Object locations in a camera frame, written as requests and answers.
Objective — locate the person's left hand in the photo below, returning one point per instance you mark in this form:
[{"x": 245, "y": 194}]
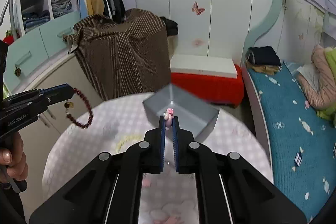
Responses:
[{"x": 15, "y": 159}]

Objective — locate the white pillow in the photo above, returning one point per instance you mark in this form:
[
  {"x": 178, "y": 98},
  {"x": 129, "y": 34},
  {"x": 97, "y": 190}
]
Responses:
[{"x": 310, "y": 73}]

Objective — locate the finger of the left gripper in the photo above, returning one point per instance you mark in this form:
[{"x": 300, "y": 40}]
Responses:
[
  {"x": 63, "y": 90},
  {"x": 57, "y": 97}
]

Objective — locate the teal drawer cabinet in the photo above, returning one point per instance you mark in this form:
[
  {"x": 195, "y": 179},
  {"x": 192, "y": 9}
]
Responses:
[{"x": 36, "y": 47}]

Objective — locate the grey metal jewelry box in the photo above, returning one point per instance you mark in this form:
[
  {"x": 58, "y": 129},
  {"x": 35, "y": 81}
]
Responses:
[{"x": 194, "y": 114}]

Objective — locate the black garment behind cloth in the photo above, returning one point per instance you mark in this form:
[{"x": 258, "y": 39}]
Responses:
[{"x": 171, "y": 26}]

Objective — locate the red strawberry plush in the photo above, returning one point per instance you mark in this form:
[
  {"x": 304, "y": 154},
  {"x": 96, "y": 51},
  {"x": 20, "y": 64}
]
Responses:
[{"x": 9, "y": 38}]

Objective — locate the red ottoman bench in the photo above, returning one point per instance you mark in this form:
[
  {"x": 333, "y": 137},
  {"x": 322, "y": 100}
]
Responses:
[{"x": 213, "y": 89}]

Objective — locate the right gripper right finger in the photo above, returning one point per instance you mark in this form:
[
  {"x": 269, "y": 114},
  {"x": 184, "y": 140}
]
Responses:
[{"x": 229, "y": 188}]

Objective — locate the pink charm trinket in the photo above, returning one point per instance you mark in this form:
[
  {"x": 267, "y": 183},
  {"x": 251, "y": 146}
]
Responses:
[{"x": 168, "y": 116}]

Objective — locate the teal bed mattress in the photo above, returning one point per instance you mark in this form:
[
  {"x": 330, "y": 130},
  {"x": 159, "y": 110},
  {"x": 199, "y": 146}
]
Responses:
[{"x": 301, "y": 145}]

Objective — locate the folded dark clothes stack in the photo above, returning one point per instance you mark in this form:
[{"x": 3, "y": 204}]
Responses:
[{"x": 263, "y": 60}]

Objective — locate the brown polka dot cloth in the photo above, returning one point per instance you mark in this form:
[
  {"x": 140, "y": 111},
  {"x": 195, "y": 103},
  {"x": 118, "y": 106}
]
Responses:
[{"x": 123, "y": 59}]

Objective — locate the pine cone ornament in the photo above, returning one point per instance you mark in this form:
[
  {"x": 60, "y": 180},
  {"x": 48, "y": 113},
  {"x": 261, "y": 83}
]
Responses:
[{"x": 17, "y": 72}]

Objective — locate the white lower cabinet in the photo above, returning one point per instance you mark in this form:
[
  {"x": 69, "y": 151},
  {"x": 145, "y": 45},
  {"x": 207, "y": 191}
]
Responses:
[{"x": 40, "y": 137}]

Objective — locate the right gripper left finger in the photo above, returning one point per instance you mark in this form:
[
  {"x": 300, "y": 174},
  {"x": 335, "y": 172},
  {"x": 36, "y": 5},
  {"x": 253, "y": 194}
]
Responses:
[{"x": 108, "y": 189}]

